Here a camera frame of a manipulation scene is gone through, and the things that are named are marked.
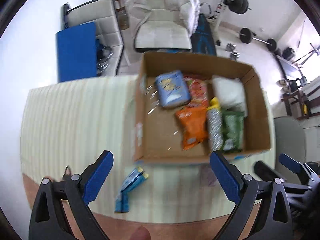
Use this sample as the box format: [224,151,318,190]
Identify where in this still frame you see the chrome dumbbells under chair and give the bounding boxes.
[96,44,113,76]

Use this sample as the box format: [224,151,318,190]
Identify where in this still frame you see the white soft pillow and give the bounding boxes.
[212,75,248,117]

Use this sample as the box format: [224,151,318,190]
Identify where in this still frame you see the yellow silver scrubber sponge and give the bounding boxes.
[206,97,223,152]

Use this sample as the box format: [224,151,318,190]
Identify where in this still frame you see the blue snack packet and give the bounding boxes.
[114,166,149,213]

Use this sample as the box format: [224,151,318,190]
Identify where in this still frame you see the black treadmill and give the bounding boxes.
[273,43,319,87]

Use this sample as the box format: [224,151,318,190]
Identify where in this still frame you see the person's left hand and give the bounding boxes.
[130,226,151,240]

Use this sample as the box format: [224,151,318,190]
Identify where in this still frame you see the orange snack packet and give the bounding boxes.
[175,106,208,150]

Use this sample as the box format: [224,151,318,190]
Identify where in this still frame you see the cardboard box with blue print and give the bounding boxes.
[133,52,271,164]

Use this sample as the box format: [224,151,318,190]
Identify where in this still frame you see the blue black bench pad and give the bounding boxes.
[191,14,217,56]

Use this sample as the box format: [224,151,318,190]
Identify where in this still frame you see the green snack packet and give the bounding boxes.
[222,110,245,152]

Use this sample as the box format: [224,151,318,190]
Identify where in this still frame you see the dark wooden chair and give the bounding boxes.
[281,79,319,121]

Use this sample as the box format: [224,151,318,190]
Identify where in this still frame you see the white puffer jacket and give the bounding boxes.
[125,0,200,36]

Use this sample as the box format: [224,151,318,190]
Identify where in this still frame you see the red snack packet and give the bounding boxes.
[184,76,209,107]

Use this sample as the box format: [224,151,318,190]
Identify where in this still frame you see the light blue tissue pack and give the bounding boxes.
[155,70,191,108]

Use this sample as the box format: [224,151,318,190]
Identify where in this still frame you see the floor barbell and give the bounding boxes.
[239,28,277,53]

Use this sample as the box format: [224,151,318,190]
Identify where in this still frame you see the white leather side chair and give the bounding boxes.
[62,0,124,76]

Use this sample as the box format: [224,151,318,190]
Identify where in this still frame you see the white cushioned chair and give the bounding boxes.
[133,0,193,54]

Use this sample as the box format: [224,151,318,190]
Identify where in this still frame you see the weight bench rack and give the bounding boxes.
[207,0,232,46]

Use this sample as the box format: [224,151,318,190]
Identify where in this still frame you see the blue foam mat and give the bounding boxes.
[56,22,97,82]

